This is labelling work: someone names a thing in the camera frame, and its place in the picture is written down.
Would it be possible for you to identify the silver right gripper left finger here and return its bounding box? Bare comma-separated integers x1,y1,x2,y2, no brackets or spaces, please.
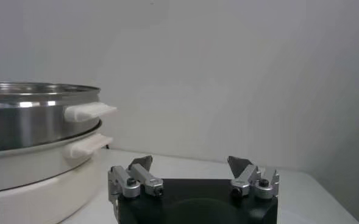
107,155,165,211

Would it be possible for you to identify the stainless steel steamer basket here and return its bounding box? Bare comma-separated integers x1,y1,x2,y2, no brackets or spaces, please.
0,81,118,153

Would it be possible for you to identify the white electric cooker pot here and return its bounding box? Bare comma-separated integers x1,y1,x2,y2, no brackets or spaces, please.
0,120,113,224

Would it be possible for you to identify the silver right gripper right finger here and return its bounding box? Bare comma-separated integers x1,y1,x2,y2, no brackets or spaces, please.
227,155,280,200

